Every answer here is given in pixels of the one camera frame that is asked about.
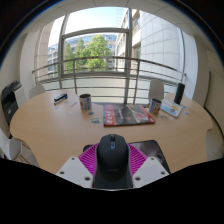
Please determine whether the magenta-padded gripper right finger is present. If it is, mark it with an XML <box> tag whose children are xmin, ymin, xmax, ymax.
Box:
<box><xmin>127</xmin><ymin>143</ymin><xmax>171</xmax><ymax>189</ymax></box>

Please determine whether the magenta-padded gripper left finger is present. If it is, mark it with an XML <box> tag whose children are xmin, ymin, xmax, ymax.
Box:
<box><xmin>55</xmin><ymin>143</ymin><xmax>101</xmax><ymax>190</ymax></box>

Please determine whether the black computer mouse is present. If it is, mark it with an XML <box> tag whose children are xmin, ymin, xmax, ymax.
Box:
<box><xmin>92</xmin><ymin>133</ymin><xmax>134</xmax><ymax>190</ymax></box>

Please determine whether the black printed mouse pad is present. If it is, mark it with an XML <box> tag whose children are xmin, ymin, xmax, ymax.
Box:
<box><xmin>82</xmin><ymin>139</ymin><xmax>172</xmax><ymax>175</ymax></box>

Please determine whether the red magazine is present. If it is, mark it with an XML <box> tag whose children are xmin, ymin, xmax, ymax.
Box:
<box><xmin>102</xmin><ymin>102</ymin><xmax>157</xmax><ymax>128</ymax></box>

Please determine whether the blue and white mug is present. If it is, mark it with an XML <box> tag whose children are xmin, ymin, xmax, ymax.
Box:
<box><xmin>148</xmin><ymin>97</ymin><xmax>163</xmax><ymax>116</ymax></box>

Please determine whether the white and blue booklet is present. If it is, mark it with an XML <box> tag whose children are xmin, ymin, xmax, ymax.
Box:
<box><xmin>159</xmin><ymin>97</ymin><xmax>184</xmax><ymax>119</ymax></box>

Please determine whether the white chair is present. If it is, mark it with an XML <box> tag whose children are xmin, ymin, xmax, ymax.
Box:
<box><xmin>0</xmin><ymin>127</ymin><xmax>40</xmax><ymax>168</ymax></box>
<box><xmin>147</xmin><ymin>78</ymin><xmax>166</xmax><ymax>101</ymax></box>
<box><xmin>27</xmin><ymin>83</ymin><xmax>46</xmax><ymax>101</ymax></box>

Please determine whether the white mug with red print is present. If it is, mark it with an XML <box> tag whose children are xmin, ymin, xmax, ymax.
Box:
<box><xmin>78</xmin><ymin>93</ymin><xmax>93</xmax><ymax>111</ymax></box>

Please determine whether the blue marker pen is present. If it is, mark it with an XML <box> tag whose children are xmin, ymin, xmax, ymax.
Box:
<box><xmin>53</xmin><ymin>97</ymin><xmax>69</xmax><ymax>106</ymax></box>

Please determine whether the black cylindrical speaker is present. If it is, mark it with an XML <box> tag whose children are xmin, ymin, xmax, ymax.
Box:
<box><xmin>172</xmin><ymin>82</ymin><xmax>186</xmax><ymax>105</ymax></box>

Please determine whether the black office printer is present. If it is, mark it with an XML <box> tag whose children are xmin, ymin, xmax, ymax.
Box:
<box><xmin>0</xmin><ymin>79</ymin><xmax>23</xmax><ymax>125</ymax></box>

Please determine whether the metal balcony railing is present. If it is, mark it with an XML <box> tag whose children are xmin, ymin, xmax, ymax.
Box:
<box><xmin>31</xmin><ymin>55</ymin><xmax>188</xmax><ymax>105</ymax></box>

